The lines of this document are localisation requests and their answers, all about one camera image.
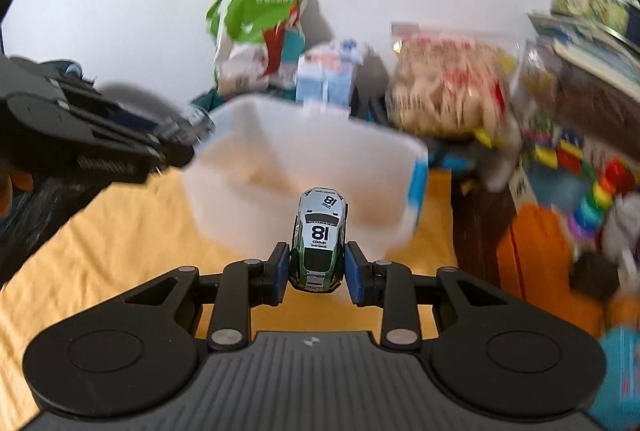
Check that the light blue object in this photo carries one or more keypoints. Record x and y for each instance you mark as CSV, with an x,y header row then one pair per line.
x,y
622,376

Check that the green white plastic bag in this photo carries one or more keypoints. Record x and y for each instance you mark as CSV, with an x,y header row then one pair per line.
x,y
250,21

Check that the round printed tin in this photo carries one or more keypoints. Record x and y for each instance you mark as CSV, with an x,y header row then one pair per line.
x,y
590,3

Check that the white plastic storage bin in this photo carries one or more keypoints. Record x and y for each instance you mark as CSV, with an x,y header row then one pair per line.
x,y
280,151

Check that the dark wooden desktop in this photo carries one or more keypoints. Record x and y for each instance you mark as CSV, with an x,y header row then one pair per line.
x,y
475,221

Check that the dark blue toy car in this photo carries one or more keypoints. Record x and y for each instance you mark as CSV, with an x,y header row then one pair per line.
x,y
192,123

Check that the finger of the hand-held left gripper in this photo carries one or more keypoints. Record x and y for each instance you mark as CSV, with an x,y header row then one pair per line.
x,y
150,151
120,116

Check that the colourful block toy box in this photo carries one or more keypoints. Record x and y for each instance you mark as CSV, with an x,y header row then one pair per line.
x,y
555,151

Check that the clear bag of rice crackers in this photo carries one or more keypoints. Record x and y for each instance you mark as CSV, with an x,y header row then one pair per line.
x,y
445,81

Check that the stack of books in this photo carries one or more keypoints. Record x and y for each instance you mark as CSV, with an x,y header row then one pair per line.
x,y
585,46

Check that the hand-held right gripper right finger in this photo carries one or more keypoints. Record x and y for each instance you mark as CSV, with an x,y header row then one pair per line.
x,y
354,276

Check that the green white toy car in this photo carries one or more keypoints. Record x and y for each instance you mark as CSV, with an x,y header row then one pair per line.
x,y
317,241

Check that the blue basket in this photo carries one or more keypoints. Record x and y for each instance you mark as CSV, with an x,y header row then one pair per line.
x,y
452,156

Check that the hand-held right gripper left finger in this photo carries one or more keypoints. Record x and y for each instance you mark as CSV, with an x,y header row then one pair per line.
x,y
283,278

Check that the orange box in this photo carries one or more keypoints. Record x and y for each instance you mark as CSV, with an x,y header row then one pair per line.
x,y
545,271

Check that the yellow cloth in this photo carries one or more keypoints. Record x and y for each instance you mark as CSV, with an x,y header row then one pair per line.
x,y
125,236

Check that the white paper pack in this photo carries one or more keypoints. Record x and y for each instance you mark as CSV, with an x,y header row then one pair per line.
x,y
500,161

